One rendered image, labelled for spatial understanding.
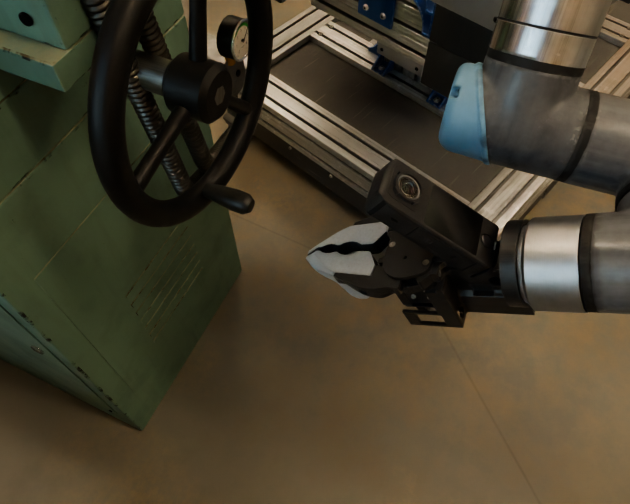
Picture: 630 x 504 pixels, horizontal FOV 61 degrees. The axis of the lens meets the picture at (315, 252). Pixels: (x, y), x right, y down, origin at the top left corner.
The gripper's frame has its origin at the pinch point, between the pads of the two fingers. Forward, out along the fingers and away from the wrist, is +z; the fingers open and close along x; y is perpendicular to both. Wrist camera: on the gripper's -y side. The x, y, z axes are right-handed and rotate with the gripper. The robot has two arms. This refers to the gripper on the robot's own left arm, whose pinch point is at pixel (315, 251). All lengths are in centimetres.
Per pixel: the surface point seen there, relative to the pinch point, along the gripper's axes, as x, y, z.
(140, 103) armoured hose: 6.8, -16.8, 15.2
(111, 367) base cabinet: -9, 20, 51
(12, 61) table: 1.4, -26.8, 18.0
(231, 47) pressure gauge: 32.2, -7.8, 24.1
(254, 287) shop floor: 27, 49, 59
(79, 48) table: 4.3, -24.7, 13.1
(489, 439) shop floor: 11, 80, 6
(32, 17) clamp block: 3.2, -28.7, 13.6
